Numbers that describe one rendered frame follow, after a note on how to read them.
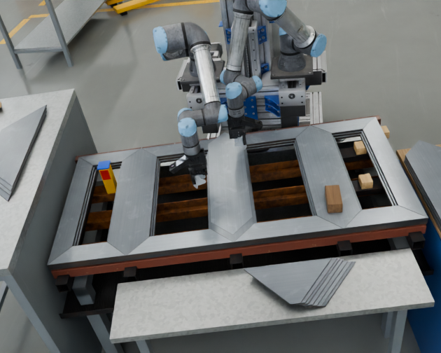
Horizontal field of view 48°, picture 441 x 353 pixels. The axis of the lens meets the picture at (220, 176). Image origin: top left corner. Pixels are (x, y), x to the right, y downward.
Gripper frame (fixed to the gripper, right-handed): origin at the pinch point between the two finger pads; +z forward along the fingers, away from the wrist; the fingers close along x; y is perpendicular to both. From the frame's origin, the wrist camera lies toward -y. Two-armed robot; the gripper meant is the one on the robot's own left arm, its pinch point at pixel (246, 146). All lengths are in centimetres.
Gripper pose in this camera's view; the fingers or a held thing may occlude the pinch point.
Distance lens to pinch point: 249.0
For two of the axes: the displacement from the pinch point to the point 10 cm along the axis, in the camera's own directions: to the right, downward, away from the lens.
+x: 0.4, 6.4, -7.7
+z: 1.4, 7.6, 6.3
